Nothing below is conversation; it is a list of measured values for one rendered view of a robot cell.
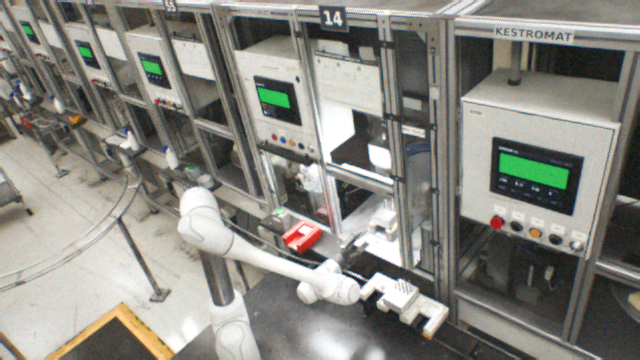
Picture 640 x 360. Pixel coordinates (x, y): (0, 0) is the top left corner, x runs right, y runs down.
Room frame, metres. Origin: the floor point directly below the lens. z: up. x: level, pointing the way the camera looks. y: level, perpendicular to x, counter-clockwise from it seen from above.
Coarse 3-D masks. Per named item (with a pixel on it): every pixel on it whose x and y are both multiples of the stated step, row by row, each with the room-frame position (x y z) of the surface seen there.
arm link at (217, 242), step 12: (192, 216) 1.26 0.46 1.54; (204, 216) 1.28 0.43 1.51; (216, 216) 1.31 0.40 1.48; (180, 228) 1.24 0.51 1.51; (192, 228) 1.22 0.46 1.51; (204, 228) 1.23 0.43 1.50; (216, 228) 1.25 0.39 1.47; (192, 240) 1.21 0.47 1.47; (204, 240) 1.21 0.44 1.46; (216, 240) 1.22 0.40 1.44; (228, 240) 1.24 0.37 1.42; (216, 252) 1.22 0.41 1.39
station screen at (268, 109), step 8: (256, 88) 1.93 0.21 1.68; (264, 88) 1.88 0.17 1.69; (272, 88) 1.84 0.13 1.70; (280, 88) 1.81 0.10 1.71; (288, 96) 1.78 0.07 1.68; (264, 104) 1.91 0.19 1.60; (272, 104) 1.86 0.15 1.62; (264, 112) 1.92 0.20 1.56; (272, 112) 1.87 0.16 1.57; (280, 112) 1.83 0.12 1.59; (288, 112) 1.79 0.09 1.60; (288, 120) 1.80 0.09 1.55
